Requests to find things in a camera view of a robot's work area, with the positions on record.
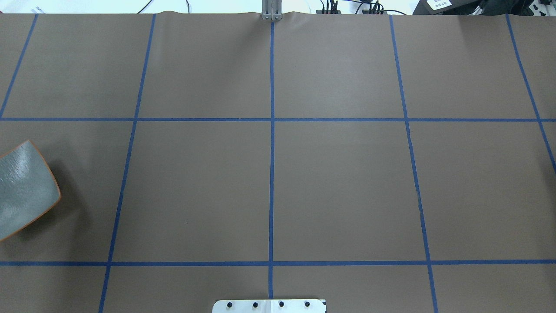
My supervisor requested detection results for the brown paper table cover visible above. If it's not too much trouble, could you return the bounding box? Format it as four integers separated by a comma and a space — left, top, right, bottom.
1, 12, 555, 313

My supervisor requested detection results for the aluminium frame post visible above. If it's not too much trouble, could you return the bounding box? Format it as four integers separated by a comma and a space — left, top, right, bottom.
261, 0, 283, 22

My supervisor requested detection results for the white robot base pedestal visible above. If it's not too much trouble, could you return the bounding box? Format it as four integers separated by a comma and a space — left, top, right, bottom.
212, 299, 327, 313

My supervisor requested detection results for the blue square ceramic plate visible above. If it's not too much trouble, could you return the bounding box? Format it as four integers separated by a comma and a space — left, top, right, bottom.
0, 140, 62, 240

